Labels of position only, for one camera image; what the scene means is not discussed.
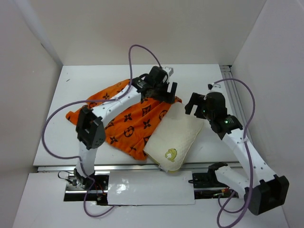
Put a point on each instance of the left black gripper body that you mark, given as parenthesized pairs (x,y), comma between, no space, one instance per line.
(161,89)

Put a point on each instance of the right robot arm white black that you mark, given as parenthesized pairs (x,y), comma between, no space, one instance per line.
(262,189)

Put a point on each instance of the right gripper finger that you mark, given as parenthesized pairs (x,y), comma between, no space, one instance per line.
(200,112)
(196,99)

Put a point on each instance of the orange patterned pillowcase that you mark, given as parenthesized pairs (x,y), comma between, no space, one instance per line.
(130,130)

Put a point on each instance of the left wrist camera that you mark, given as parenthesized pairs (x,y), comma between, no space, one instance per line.
(161,74)

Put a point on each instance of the aluminium side rail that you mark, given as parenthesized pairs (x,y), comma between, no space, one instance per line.
(231,88)

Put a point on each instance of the white cover plate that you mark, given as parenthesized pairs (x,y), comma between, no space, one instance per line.
(138,188)

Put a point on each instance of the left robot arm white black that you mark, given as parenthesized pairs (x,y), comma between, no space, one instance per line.
(91,122)

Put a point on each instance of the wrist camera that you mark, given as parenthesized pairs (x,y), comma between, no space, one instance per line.
(214,88)
(161,74)

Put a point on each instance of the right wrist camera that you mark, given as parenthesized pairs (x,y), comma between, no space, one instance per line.
(214,88)

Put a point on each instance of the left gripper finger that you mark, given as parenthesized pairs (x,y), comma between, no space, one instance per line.
(172,87)
(165,97)

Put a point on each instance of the cream white pillow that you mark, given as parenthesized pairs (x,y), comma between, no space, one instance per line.
(170,142)

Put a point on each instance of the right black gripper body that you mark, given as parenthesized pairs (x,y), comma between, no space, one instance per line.
(208,114)

